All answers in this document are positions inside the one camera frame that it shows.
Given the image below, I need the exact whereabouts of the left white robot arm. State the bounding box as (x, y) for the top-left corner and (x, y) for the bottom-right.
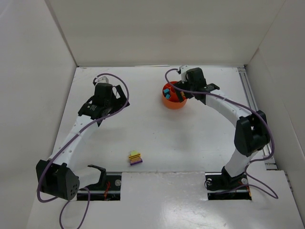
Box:
(36, 83), (129, 203)

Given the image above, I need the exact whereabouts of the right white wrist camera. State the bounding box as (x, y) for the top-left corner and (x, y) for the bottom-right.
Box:
(177, 65), (190, 83)

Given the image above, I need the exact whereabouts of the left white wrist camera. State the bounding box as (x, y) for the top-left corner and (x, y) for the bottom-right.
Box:
(92, 76), (109, 86)

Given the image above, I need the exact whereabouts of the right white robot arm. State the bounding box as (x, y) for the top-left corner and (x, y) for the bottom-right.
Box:
(175, 65), (270, 191)

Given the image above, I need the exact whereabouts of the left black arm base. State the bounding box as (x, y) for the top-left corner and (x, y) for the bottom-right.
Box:
(87, 173), (122, 201)

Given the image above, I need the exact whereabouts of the orange round divided container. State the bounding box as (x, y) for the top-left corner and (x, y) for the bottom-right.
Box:
(162, 83), (187, 110)

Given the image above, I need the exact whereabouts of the aluminium rail right side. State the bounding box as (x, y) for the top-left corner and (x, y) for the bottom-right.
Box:
(237, 67), (278, 170)

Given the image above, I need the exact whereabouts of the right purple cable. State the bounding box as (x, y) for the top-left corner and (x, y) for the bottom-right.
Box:
(164, 68), (279, 199)

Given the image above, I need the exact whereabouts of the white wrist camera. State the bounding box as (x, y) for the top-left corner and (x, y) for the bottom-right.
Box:
(177, 65), (190, 83)
(92, 76), (109, 86)

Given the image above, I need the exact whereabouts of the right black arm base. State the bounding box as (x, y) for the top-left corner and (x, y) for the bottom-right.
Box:
(204, 172), (252, 200)

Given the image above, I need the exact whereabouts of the striped lego figure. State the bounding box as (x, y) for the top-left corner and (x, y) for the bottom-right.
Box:
(128, 150), (143, 166)

